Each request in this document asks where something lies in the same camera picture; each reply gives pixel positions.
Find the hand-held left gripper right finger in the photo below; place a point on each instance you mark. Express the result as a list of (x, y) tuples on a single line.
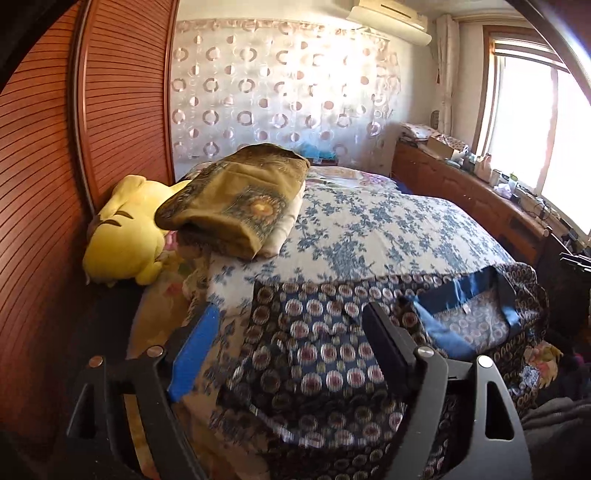
[(388, 346)]

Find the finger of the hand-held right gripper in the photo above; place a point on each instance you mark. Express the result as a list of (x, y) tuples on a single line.
[(579, 264)]

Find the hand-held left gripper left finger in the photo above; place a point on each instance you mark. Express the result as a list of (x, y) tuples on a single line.
[(196, 350)]

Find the navy patterned satin shirt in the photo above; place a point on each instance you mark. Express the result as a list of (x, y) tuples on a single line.
[(314, 350)]

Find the yellow floral cloth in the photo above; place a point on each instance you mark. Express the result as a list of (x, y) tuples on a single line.
[(545, 362)]

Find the pale pink plastic bag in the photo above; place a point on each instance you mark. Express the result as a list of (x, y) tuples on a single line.
[(505, 190)]

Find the blue floral bedspread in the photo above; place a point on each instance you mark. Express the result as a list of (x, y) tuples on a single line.
[(369, 230)]

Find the wooden sideboard cabinet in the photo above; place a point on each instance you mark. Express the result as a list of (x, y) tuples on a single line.
[(461, 198)]

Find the pink bottle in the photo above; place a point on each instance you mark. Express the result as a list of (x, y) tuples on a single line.
[(483, 168)]

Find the yellow plush toy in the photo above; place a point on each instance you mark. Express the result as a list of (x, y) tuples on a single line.
[(124, 230)]

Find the wooden framed window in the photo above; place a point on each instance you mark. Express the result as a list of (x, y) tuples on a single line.
[(531, 129)]

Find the olive patterned folded blanket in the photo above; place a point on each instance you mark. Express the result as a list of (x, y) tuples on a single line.
[(231, 198)]

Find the navy blue bed sheet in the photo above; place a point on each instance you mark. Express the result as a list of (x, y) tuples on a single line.
[(406, 188)]

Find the pink floral quilt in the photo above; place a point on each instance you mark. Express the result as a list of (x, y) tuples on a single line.
[(351, 176)]

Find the cardboard box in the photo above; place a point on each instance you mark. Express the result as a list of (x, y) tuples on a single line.
[(445, 147)]

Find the light blue plastic item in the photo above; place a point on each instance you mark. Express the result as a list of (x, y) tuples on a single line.
[(316, 152)]

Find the folded floral cloth stack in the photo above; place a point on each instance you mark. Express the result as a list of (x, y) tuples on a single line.
[(418, 131)]

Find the beige window curtain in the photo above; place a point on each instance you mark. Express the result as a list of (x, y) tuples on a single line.
[(447, 74)]

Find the sheer circle-print curtain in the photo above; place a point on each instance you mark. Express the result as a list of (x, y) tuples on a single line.
[(277, 92)]

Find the white air conditioner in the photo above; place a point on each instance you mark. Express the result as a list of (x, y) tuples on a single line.
[(392, 18)]

